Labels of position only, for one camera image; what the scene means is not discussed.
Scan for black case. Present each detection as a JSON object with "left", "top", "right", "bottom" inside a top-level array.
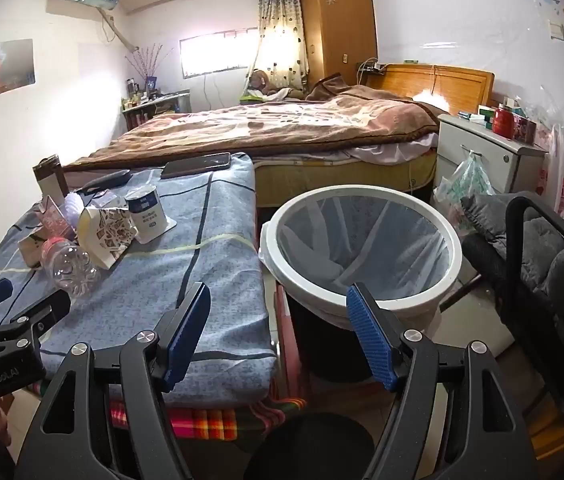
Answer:
[{"left": 74, "top": 170, "right": 130, "bottom": 196}]

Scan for red box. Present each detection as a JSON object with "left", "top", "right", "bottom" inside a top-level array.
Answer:
[{"left": 512, "top": 115, "right": 537, "bottom": 143}]

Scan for red plaid cloth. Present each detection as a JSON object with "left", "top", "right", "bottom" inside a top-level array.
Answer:
[{"left": 107, "top": 385, "right": 307, "bottom": 443}]

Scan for cluttered side desk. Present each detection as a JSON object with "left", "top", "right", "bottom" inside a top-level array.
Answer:
[{"left": 122, "top": 89, "right": 191, "bottom": 131}]

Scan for silver wall sheet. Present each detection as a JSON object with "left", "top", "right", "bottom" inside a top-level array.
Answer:
[{"left": 0, "top": 39, "right": 37, "bottom": 93}]

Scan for patterned paper carton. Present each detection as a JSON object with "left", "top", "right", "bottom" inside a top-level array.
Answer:
[{"left": 78, "top": 195, "right": 139, "bottom": 268}]

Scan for window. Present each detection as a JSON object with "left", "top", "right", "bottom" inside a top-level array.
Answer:
[{"left": 179, "top": 30, "right": 263, "bottom": 80}]

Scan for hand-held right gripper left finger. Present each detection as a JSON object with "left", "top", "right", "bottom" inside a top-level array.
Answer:
[{"left": 14, "top": 282, "right": 211, "bottom": 480}]

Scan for white cup blue label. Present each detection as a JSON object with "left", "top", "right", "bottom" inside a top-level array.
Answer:
[{"left": 126, "top": 185, "right": 177, "bottom": 242}]

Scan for bed with brown blanket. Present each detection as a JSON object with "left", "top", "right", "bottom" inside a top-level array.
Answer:
[{"left": 62, "top": 74, "right": 440, "bottom": 171}]

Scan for green printed plastic bag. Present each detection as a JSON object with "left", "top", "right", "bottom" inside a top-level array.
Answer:
[{"left": 434, "top": 152, "right": 495, "bottom": 226}]

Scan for black metal chair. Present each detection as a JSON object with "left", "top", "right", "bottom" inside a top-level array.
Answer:
[{"left": 462, "top": 185, "right": 564, "bottom": 416}]

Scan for white nightstand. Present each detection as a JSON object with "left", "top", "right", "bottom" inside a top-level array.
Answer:
[{"left": 436, "top": 112, "right": 547, "bottom": 196}]

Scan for brown snack wrapper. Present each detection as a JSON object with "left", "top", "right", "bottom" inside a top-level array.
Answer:
[{"left": 39, "top": 195, "right": 70, "bottom": 233}]

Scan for clear plastic bottle pink cap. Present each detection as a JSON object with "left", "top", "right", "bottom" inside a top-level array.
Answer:
[{"left": 41, "top": 237, "right": 103, "bottom": 296}]

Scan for yellow mattress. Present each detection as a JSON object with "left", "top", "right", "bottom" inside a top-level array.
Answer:
[{"left": 254, "top": 152, "right": 437, "bottom": 207}]

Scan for black tablet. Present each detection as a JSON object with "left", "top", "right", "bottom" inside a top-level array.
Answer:
[{"left": 161, "top": 152, "right": 233, "bottom": 179}]

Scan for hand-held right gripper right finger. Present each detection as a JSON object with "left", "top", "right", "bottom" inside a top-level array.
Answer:
[{"left": 347, "top": 282, "right": 535, "bottom": 480}]

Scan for white knitted roll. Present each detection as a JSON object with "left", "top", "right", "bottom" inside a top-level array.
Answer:
[{"left": 62, "top": 192, "right": 86, "bottom": 223}]

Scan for red jar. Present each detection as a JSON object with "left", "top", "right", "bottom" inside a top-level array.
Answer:
[{"left": 492, "top": 105, "right": 514, "bottom": 137}]

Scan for purple flower branches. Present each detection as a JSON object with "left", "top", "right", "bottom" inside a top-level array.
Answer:
[{"left": 127, "top": 45, "right": 165, "bottom": 81}]

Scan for brown teddy bear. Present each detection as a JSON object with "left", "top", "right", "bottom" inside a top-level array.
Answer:
[{"left": 247, "top": 69, "right": 307, "bottom": 102}]

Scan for wooden bed headboard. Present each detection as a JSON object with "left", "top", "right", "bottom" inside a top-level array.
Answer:
[{"left": 364, "top": 62, "right": 495, "bottom": 116}]

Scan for white round trash bin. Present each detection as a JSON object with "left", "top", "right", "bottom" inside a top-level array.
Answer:
[{"left": 259, "top": 185, "right": 463, "bottom": 383}]

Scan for pale pink bed sheet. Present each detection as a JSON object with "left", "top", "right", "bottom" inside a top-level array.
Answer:
[{"left": 352, "top": 132, "right": 437, "bottom": 166}]

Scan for white and red plastic bag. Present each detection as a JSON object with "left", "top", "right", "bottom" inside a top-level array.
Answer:
[{"left": 536, "top": 125, "right": 564, "bottom": 216}]

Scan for air conditioner pipe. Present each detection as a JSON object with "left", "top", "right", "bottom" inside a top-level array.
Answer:
[{"left": 102, "top": 10, "right": 140, "bottom": 53}]

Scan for grey chair cushion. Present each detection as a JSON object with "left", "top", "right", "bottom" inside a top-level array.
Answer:
[{"left": 460, "top": 192, "right": 564, "bottom": 356}]

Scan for patterned curtain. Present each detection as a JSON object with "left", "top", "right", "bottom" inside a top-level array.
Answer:
[{"left": 251, "top": 0, "right": 310, "bottom": 96}]

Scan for wooden wardrobe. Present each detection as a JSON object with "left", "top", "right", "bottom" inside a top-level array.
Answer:
[{"left": 299, "top": 0, "right": 379, "bottom": 86}]

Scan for brown and white tumbler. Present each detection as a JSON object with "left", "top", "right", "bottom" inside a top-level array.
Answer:
[{"left": 33, "top": 156, "right": 69, "bottom": 198}]

